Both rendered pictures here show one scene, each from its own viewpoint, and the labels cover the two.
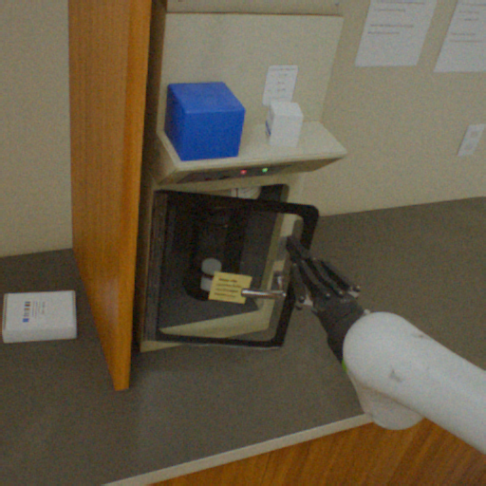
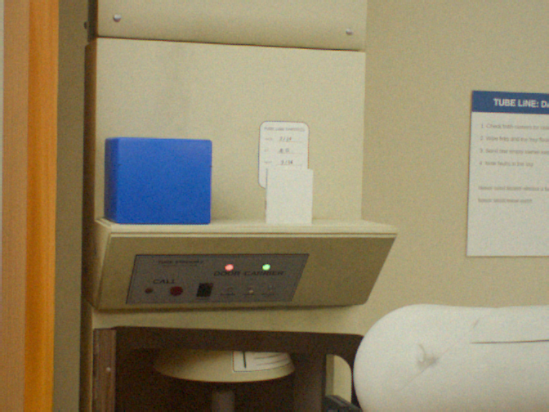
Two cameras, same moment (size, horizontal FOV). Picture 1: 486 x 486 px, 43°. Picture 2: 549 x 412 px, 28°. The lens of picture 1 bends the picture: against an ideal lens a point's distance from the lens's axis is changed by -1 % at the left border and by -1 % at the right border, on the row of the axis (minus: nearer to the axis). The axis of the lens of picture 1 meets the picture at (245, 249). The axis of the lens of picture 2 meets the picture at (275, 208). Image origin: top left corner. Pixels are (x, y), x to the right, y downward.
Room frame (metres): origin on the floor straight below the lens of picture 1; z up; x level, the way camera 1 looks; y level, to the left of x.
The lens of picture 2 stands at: (-0.22, -0.28, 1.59)
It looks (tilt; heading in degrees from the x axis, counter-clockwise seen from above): 3 degrees down; 13
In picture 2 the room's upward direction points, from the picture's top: 1 degrees clockwise
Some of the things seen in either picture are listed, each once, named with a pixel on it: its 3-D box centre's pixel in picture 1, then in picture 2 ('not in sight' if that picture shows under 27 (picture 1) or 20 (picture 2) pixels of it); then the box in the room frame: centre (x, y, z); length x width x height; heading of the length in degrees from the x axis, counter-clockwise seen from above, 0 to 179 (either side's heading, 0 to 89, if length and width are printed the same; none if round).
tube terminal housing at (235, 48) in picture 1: (207, 173); (204, 356); (1.13, 0.11, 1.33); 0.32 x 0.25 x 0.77; 119
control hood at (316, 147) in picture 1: (250, 165); (244, 266); (0.97, 0.02, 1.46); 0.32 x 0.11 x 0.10; 119
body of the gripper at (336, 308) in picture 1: (336, 308); not in sight; (0.81, -0.18, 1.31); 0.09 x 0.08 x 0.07; 29
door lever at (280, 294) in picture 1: (263, 288); not in sight; (0.95, -0.05, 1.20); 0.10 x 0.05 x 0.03; 99
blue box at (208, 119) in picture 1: (203, 121); (156, 180); (0.92, 0.11, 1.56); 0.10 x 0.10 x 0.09; 29
